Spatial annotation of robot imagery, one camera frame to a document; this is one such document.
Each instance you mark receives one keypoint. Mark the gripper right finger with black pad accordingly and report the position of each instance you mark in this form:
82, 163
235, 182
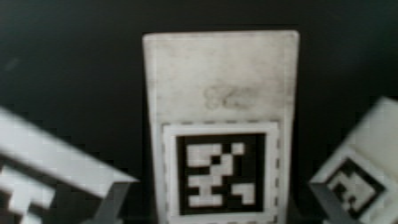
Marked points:
329, 203

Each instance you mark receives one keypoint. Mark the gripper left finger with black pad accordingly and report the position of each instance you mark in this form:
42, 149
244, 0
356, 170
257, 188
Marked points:
81, 208

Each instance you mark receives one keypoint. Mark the white table leg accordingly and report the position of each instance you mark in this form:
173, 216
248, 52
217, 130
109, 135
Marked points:
360, 172
221, 77

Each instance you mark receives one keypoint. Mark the white sheet with markers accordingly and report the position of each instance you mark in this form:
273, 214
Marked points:
43, 166

